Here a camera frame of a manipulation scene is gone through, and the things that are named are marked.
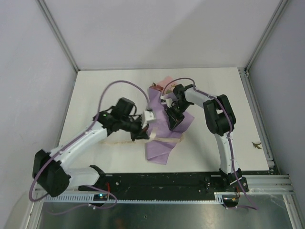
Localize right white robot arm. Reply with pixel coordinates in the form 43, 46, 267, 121
161, 84, 242, 191

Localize aluminium frame rail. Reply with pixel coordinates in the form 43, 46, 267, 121
244, 175, 295, 195

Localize cream ribbon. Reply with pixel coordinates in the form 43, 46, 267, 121
98, 127, 184, 146

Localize purple cable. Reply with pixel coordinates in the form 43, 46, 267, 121
161, 77, 259, 210
29, 80, 153, 215

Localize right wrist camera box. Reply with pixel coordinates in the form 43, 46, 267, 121
160, 95, 175, 107

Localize dark pink rose stem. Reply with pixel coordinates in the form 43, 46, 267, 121
150, 83, 163, 92

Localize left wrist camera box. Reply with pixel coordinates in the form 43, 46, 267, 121
141, 109, 156, 127

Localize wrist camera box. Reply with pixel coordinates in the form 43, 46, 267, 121
141, 109, 156, 127
160, 95, 175, 107

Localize light pink rose stem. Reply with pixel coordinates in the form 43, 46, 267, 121
164, 83, 176, 94

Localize white cable duct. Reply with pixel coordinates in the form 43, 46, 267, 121
43, 192, 224, 204

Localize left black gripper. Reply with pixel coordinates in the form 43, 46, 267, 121
120, 114, 149, 141

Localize pink wrapping paper sheet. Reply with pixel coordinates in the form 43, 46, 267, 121
145, 76, 194, 165

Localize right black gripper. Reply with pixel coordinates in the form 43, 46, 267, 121
165, 102, 192, 131

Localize small dry leaf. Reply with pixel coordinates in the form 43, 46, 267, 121
252, 142, 263, 150

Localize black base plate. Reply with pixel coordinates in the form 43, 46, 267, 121
93, 172, 249, 200

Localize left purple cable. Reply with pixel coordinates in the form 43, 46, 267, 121
29, 80, 153, 215

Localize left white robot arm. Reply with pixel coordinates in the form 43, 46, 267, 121
32, 98, 155, 197

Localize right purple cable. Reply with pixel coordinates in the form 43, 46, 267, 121
161, 77, 259, 210

